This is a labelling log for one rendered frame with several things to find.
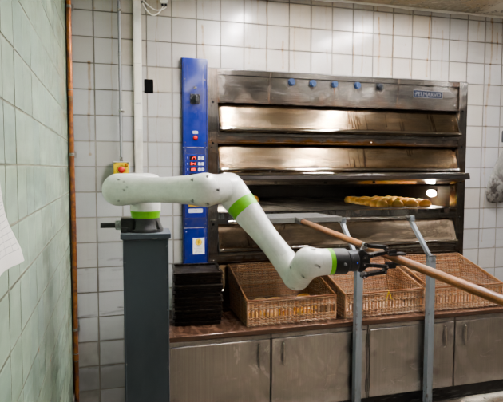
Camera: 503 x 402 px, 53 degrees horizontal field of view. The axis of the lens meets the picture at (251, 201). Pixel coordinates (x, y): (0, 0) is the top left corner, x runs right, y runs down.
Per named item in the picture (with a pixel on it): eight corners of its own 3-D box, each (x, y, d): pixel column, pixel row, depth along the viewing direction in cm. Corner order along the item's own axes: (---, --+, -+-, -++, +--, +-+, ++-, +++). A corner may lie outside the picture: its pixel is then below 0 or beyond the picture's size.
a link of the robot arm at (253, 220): (239, 211, 185) (262, 198, 190) (232, 225, 195) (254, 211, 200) (300, 289, 176) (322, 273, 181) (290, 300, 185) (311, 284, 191)
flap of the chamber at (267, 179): (223, 179, 306) (217, 185, 325) (470, 179, 354) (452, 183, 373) (223, 175, 306) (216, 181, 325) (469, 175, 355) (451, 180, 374)
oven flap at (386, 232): (218, 253, 323) (216, 223, 328) (455, 242, 371) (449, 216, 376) (220, 252, 319) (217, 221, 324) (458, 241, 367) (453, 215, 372)
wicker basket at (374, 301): (310, 299, 341) (311, 258, 339) (384, 293, 357) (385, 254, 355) (344, 320, 294) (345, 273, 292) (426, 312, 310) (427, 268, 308)
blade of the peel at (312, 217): (342, 221, 287) (342, 216, 287) (250, 224, 272) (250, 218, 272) (316, 213, 322) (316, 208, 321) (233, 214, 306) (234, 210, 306)
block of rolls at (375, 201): (342, 202, 427) (342, 195, 427) (391, 201, 440) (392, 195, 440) (378, 207, 369) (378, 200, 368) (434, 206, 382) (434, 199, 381)
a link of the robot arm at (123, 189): (93, 174, 196) (210, 171, 172) (122, 173, 211) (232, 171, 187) (95, 206, 197) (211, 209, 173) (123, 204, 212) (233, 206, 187)
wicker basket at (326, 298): (226, 305, 325) (226, 263, 323) (306, 299, 341) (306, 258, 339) (245, 328, 279) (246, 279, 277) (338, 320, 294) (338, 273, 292)
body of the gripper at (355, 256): (341, 246, 181) (364, 246, 183) (340, 269, 182) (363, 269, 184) (350, 251, 174) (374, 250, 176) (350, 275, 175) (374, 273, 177)
